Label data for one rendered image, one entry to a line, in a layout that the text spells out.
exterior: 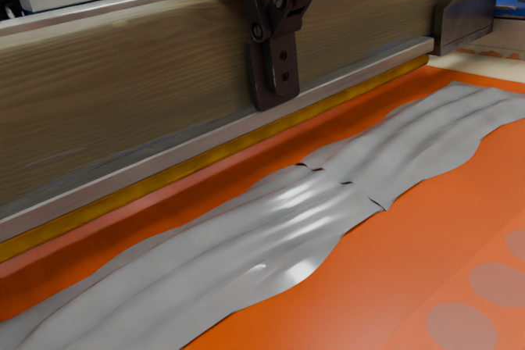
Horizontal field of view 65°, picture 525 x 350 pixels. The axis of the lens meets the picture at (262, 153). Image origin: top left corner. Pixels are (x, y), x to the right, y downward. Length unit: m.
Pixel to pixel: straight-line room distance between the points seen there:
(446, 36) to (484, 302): 0.24
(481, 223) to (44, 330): 0.19
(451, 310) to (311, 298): 0.05
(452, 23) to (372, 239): 0.23
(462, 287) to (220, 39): 0.16
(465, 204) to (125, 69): 0.18
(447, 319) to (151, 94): 0.16
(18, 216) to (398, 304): 0.16
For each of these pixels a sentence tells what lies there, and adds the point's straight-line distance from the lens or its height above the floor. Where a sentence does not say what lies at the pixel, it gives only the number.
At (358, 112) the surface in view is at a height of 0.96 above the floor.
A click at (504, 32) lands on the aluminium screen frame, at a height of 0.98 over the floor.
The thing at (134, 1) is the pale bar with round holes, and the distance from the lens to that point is 0.46.
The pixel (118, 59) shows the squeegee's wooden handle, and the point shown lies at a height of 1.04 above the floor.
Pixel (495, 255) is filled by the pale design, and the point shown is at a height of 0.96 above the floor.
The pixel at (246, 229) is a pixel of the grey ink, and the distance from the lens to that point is 0.21.
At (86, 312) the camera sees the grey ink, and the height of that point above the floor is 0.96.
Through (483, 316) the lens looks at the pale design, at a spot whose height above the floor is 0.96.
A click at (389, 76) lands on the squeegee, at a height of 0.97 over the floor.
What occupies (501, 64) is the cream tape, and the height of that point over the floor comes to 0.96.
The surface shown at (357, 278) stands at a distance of 0.19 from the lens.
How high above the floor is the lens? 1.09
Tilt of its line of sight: 28 degrees down
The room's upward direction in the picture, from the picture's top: 8 degrees counter-clockwise
